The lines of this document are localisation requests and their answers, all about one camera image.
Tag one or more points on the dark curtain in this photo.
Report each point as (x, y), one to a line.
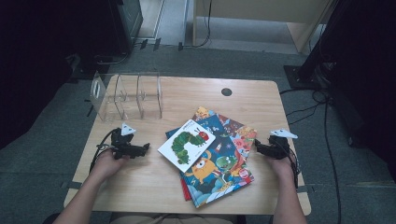
(373, 62)
(31, 62)

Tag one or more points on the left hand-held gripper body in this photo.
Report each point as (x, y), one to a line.
(120, 146)

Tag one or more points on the grey tape strip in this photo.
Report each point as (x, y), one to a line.
(308, 188)
(73, 185)

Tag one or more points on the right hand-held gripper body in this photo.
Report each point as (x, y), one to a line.
(278, 147)

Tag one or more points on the black cabinet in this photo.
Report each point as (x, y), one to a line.
(130, 18)

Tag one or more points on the person's beige pants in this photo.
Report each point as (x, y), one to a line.
(186, 219)

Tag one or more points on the black table grommet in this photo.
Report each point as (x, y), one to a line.
(226, 92)

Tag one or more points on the light wooden cabinet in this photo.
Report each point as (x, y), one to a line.
(264, 9)

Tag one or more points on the person's right hand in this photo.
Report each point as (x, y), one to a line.
(284, 168)

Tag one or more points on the grey metal pole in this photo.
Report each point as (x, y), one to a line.
(186, 18)

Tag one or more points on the light blue animals book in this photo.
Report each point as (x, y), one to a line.
(241, 133)

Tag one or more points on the black floor tape strip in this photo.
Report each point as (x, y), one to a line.
(157, 44)
(180, 46)
(144, 44)

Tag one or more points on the black stand base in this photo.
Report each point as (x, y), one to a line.
(295, 76)
(84, 70)

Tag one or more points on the person's left hand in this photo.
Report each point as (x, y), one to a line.
(107, 166)

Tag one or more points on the white caterpillar book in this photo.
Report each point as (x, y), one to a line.
(186, 146)

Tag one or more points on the clear acrylic book rack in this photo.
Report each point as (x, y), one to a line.
(149, 102)

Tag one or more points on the dark blue monster book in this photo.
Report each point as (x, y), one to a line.
(218, 174)

